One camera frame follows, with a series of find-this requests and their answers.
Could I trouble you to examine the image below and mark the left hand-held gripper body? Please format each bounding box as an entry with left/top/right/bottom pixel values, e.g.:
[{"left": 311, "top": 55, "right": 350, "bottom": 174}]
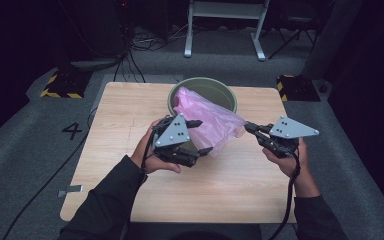
[{"left": 152, "top": 112, "right": 201, "bottom": 169}]

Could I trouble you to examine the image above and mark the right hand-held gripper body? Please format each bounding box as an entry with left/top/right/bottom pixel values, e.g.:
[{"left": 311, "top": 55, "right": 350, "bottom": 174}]
[{"left": 262, "top": 115, "right": 321, "bottom": 160}]

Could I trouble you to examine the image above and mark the pink plastic bag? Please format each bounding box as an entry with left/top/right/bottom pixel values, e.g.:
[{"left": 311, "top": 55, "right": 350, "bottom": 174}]
[{"left": 172, "top": 86, "right": 248, "bottom": 158}]

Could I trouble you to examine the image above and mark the green ribbed trash bin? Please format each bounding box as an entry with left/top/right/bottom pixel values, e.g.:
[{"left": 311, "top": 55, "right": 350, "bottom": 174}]
[{"left": 166, "top": 76, "right": 239, "bottom": 154}]

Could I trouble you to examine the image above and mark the person's left hand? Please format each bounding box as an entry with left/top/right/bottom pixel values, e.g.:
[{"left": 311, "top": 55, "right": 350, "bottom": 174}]
[{"left": 130, "top": 118, "right": 182, "bottom": 175}]

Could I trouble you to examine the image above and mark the person's right hand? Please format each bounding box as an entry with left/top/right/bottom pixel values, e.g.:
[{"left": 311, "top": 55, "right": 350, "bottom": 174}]
[{"left": 262, "top": 137, "right": 315, "bottom": 188}]

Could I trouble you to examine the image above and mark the black tripod stand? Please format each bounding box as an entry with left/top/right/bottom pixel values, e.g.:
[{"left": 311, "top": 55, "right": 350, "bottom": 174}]
[{"left": 267, "top": 13, "right": 318, "bottom": 61}]

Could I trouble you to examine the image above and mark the grey curtain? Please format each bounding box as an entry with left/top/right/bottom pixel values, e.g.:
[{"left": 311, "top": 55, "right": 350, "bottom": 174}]
[{"left": 300, "top": 0, "right": 365, "bottom": 81}]

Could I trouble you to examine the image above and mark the grey tape strip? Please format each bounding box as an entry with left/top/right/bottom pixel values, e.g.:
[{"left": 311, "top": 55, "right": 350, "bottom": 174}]
[{"left": 57, "top": 184, "right": 85, "bottom": 198}]

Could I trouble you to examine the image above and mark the black equipment stand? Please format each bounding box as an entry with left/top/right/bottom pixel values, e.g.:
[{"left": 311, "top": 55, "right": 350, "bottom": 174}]
[{"left": 57, "top": 0, "right": 135, "bottom": 69}]

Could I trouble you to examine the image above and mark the left hand-held gripper cable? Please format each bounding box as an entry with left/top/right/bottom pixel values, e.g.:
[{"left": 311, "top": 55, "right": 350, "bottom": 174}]
[{"left": 140, "top": 128, "right": 158, "bottom": 175}]

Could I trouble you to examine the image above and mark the hand-held gripper cable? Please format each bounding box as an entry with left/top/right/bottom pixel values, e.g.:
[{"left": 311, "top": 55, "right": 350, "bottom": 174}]
[
  {"left": 269, "top": 149, "right": 302, "bottom": 240},
  {"left": 140, "top": 128, "right": 158, "bottom": 175}
]

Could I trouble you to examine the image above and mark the yellow black striped base plate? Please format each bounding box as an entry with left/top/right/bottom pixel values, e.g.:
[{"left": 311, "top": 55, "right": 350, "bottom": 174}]
[
  {"left": 39, "top": 69, "right": 93, "bottom": 100},
  {"left": 276, "top": 74, "right": 322, "bottom": 103}
]

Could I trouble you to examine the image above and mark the right hand-held gripper cable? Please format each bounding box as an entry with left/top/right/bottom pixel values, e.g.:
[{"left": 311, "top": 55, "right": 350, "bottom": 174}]
[{"left": 269, "top": 149, "right": 302, "bottom": 240}]

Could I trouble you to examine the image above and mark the tangle of black cables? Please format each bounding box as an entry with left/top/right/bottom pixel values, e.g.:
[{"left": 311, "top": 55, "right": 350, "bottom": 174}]
[{"left": 112, "top": 19, "right": 189, "bottom": 84}]

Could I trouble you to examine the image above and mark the white metal stand frame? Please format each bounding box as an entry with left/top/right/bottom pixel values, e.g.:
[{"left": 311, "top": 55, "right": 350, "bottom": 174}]
[{"left": 183, "top": 0, "right": 271, "bottom": 62}]

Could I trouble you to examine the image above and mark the long black floor cable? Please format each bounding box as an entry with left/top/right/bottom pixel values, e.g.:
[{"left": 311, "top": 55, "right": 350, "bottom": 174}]
[{"left": 1, "top": 106, "right": 98, "bottom": 240}]

